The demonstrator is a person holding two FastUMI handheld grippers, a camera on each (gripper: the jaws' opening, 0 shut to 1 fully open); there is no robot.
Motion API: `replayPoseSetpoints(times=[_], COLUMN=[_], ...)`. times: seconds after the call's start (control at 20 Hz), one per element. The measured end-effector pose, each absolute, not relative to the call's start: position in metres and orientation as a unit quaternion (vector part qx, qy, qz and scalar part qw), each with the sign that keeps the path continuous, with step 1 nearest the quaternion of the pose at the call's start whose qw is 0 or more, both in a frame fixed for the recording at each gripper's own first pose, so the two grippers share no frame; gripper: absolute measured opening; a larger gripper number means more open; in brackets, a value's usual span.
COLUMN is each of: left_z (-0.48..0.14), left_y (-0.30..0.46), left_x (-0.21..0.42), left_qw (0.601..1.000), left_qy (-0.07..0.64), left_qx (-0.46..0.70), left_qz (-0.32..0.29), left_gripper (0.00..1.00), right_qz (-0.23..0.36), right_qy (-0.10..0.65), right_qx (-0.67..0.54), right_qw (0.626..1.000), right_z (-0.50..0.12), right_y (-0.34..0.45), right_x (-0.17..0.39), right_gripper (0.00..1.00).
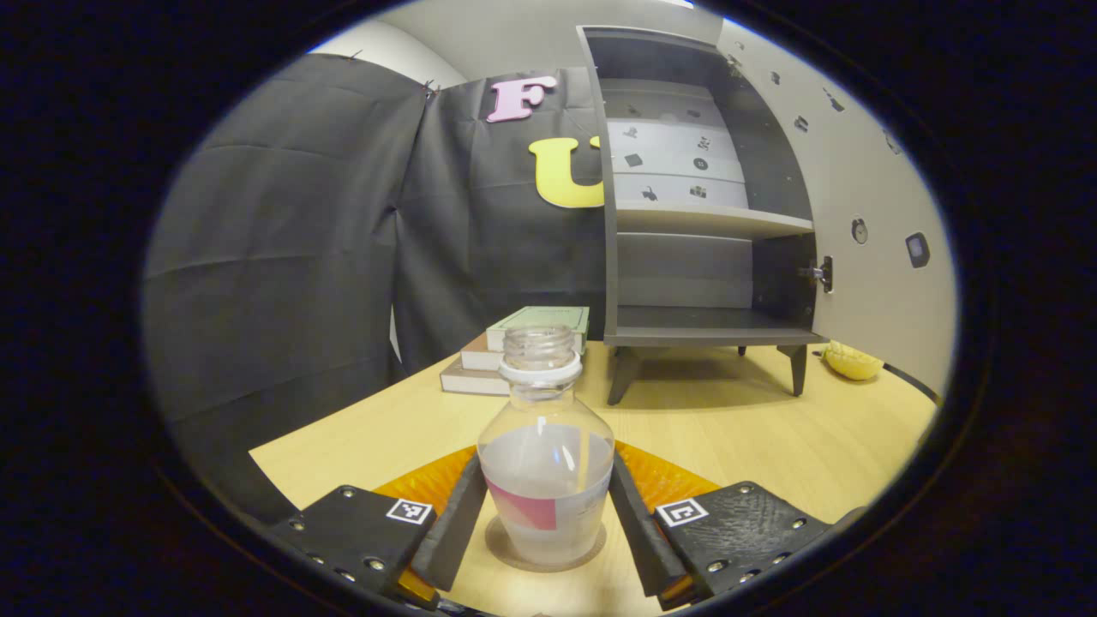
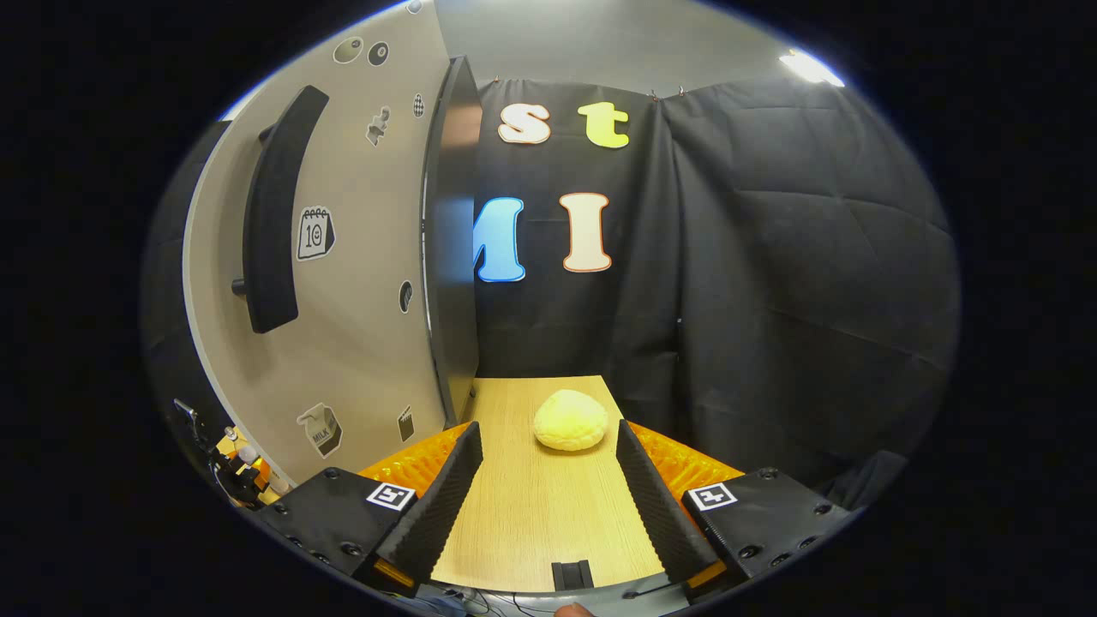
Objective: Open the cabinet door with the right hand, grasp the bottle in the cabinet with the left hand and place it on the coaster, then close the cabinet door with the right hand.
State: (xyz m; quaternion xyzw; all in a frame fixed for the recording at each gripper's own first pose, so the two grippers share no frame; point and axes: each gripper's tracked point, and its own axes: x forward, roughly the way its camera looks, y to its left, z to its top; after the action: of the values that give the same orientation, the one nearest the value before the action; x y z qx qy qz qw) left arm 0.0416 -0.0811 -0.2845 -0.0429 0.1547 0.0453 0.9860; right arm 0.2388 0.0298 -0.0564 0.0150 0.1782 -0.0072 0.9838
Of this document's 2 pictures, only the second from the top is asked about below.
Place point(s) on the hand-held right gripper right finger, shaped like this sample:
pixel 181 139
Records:
pixel 656 506

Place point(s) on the long ceiling light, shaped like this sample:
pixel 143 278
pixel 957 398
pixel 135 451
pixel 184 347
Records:
pixel 812 68

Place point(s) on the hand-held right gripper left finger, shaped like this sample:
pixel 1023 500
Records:
pixel 446 497

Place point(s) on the yellow bun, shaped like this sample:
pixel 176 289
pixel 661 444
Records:
pixel 570 420

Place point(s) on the black table clamp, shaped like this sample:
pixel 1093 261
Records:
pixel 572 576

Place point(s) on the black backdrop cloth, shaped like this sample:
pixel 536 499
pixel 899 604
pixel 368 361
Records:
pixel 814 257

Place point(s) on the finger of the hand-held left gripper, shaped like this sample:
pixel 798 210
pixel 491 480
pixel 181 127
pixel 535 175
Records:
pixel 233 484

